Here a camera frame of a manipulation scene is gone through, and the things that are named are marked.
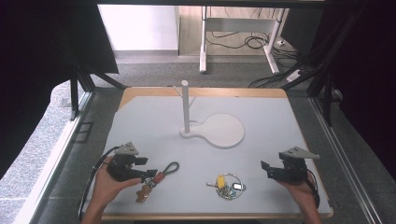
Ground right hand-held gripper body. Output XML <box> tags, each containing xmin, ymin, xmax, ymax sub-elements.
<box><xmin>267</xmin><ymin>146</ymin><xmax>321</xmax><ymax>185</ymax></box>

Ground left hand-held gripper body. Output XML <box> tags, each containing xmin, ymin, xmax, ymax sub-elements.
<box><xmin>106</xmin><ymin>141</ymin><xmax>148</xmax><ymax>183</ymax></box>

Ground leather strap keychain with bear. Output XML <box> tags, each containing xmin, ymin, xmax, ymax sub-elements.
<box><xmin>134</xmin><ymin>161</ymin><xmax>180</xmax><ymax>205</ymax></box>

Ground key ring with yellow tag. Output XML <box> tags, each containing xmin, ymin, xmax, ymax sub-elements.
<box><xmin>205</xmin><ymin>173</ymin><xmax>248</xmax><ymax>202</ymax></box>

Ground white key stand with pole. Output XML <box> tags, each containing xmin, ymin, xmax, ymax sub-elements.
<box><xmin>172</xmin><ymin>79</ymin><xmax>247</xmax><ymax>150</ymax></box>

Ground person's right hand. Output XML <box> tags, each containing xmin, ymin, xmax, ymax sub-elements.
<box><xmin>276</xmin><ymin>174</ymin><xmax>318</xmax><ymax>209</ymax></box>

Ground person's left hand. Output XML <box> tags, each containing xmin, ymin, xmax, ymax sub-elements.
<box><xmin>92</xmin><ymin>155</ymin><xmax>143</xmax><ymax>207</ymax></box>

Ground light grey table mat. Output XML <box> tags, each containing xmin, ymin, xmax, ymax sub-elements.
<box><xmin>83</xmin><ymin>95</ymin><xmax>332</xmax><ymax>217</ymax></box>

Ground black metal stand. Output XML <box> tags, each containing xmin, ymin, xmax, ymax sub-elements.
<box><xmin>281</xmin><ymin>8</ymin><xmax>367</xmax><ymax>127</ymax></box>
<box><xmin>62</xmin><ymin>43</ymin><xmax>128</xmax><ymax>122</ymax></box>

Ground white power strip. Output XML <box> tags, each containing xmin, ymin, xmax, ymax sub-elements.
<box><xmin>286</xmin><ymin>68</ymin><xmax>304</xmax><ymax>83</ymax></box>

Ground dark curtain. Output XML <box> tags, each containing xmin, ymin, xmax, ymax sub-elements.
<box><xmin>281</xmin><ymin>0</ymin><xmax>396</xmax><ymax>173</ymax></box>
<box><xmin>0</xmin><ymin>0</ymin><xmax>120</xmax><ymax>181</ymax></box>

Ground white cabinet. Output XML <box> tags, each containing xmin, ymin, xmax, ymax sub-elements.
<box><xmin>97</xmin><ymin>4</ymin><xmax>180</xmax><ymax>52</ymax></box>

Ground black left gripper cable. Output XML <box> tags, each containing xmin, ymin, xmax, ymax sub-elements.
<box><xmin>78</xmin><ymin>145</ymin><xmax>121</xmax><ymax>220</ymax></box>

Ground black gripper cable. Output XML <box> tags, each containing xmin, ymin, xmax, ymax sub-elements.
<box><xmin>305</xmin><ymin>169</ymin><xmax>321</xmax><ymax>210</ymax></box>
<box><xmin>78</xmin><ymin>145</ymin><xmax>121</xmax><ymax>220</ymax></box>

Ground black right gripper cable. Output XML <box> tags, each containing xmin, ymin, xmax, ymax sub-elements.
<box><xmin>305</xmin><ymin>169</ymin><xmax>321</xmax><ymax>210</ymax></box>

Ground aluminium rail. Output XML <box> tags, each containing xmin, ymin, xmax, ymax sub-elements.
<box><xmin>309</xmin><ymin>96</ymin><xmax>383</xmax><ymax>224</ymax></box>
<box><xmin>11</xmin><ymin>91</ymin><xmax>95</xmax><ymax>224</ymax></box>

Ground black floor cables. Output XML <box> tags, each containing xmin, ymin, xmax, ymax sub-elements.
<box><xmin>205</xmin><ymin>7</ymin><xmax>312</xmax><ymax>89</ymax></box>

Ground white desk frame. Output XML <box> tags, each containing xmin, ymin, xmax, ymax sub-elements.
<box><xmin>199</xmin><ymin>6</ymin><xmax>287</xmax><ymax>75</ymax></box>

